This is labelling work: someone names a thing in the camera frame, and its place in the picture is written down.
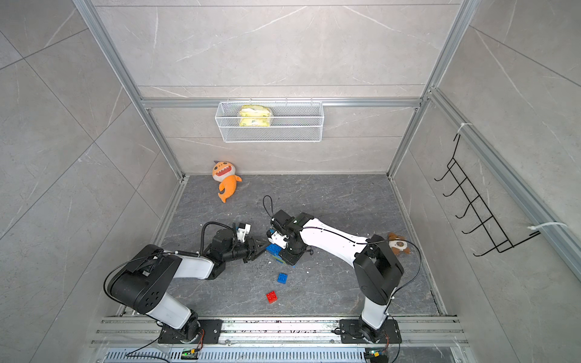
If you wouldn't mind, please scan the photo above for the dark blue 2x4 lego brick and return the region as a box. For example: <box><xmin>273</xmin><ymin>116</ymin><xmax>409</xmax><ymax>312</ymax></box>
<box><xmin>266</xmin><ymin>244</ymin><xmax>284</xmax><ymax>263</ymax></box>

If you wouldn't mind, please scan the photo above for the blue 2x2 lego brick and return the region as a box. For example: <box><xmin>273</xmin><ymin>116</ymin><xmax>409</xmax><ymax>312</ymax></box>
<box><xmin>277</xmin><ymin>273</ymin><xmax>287</xmax><ymax>284</ymax></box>

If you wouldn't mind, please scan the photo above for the red 2x2 lego brick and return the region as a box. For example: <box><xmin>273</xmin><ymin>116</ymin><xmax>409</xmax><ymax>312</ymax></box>
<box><xmin>266</xmin><ymin>290</ymin><xmax>278</xmax><ymax>304</ymax></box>

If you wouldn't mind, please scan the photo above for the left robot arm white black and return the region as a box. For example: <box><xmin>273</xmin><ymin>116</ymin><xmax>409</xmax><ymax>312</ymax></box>
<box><xmin>103</xmin><ymin>222</ymin><xmax>270</xmax><ymax>343</ymax></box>

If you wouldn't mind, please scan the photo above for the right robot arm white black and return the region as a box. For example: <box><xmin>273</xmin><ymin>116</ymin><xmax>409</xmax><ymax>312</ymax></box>
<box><xmin>269</xmin><ymin>210</ymin><xmax>404</xmax><ymax>343</ymax></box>

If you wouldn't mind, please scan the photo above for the orange shark plush toy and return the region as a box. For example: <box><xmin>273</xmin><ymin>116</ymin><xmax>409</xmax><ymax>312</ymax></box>
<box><xmin>212</xmin><ymin>161</ymin><xmax>242</xmax><ymax>204</ymax></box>

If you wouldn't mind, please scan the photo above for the brown white plush toy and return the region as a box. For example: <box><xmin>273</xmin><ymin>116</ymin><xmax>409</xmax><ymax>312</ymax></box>
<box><xmin>387</xmin><ymin>232</ymin><xmax>411</xmax><ymax>256</ymax></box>

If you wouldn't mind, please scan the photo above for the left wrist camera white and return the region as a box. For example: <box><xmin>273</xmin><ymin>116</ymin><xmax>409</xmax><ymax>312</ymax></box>
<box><xmin>236</xmin><ymin>223</ymin><xmax>251</xmax><ymax>243</ymax></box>

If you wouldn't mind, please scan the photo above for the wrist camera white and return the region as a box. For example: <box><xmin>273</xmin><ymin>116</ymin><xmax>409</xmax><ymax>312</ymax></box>
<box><xmin>236</xmin><ymin>223</ymin><xmax>251</xmax><ymax>243</ymax></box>
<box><xmin>266</xmin><ymin>228</ymin><xmax>287</xmax><ymax>249</ymax></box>

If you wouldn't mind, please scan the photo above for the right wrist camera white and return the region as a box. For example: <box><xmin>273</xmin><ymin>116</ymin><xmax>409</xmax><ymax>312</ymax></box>
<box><xmin>266</xmin><ymin>228</ymin><xmax>287</xmax><ymax>249</ymax></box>

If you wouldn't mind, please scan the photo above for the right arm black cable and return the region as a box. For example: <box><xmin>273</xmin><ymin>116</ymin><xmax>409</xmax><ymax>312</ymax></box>
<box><xmin>262</xmin><ymin>194</ymin><xmax>423</xmax><ymax>363</ymax></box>

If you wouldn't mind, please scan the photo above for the white wire mesh basket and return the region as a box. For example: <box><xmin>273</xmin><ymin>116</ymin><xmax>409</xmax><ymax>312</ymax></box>
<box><xmin>215</xmin><ymin>101</ymin><xmax>325</xmax><ymax>143</ymax></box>

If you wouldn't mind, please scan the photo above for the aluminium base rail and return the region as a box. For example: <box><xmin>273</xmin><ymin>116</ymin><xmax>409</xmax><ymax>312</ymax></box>
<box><xmin>89</xmin><ymin>316</ymin><xmax>468</xmax><ymax>347</ymax></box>

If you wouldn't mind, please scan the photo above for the black wire hook rack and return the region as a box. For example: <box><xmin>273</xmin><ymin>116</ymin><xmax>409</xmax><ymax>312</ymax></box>
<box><xmin>434</xmin><ymin>134</ymin><xmax>541</xmax><ymax>257</ymax></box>

